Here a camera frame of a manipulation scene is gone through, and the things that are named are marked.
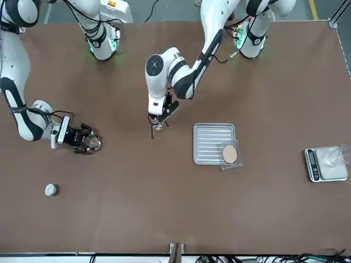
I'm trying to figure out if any ribbed metal tray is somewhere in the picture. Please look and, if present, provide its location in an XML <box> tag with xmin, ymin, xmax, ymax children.
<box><xmin>193</xmin><ymin>123</ymin><xmax>236</xmax><ymax>166</ymax></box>

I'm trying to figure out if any silver digital scale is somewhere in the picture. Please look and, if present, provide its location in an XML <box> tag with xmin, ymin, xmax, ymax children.
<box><xmin>304</xmin><ymin>146</ymin><xmax>349</xmax><ymax>183</ymax></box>

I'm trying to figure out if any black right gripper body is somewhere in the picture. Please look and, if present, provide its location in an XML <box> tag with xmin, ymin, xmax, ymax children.
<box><xmin>64</xmin><ymin>125</ymin><xmax>86</xmax><ymax>147</ymax></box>

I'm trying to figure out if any aluminium profile post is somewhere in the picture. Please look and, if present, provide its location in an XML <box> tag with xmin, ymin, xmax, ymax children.
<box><xmin>168</xmin><ymin>242</ymin><xmax>185</xmax><ymax>263</ymax></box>

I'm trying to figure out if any small glass beaker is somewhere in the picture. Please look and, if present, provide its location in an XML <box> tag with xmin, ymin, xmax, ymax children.
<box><xmin>86</xmin><ymin>135</ymin><xmax>103</xmax><ymax>151</ymax></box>

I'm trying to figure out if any black wire tripod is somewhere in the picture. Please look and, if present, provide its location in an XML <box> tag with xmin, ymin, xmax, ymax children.
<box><xmin>148</xmin><ymin>113</ymin><xmax>170</xmax><ymax>140</ymax></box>

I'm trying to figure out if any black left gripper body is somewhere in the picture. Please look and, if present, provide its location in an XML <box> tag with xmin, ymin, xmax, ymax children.
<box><xmin>163</xmin><ymin>92</ymin><xmax>174</xmax><ymax>111</ymax></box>

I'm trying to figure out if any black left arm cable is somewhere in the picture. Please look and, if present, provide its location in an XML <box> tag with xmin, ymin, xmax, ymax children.
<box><xmin>189</xmin><ymin>15</ymin><xmax>253</xmax><ymax>101</ymax></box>

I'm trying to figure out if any white cabinet yellow label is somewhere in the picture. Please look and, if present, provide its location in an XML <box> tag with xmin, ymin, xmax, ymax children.
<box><xmin>100</xmin><ymin>0</ymin><xmax>134</xmax><ymax>24</ymax></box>

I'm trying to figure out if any white lamp cap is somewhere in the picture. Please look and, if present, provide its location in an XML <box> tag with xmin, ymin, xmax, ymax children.
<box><xmin>44</xmin><ymin>183</ymin><xmax>58</xmax><ymax>197</ymax></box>

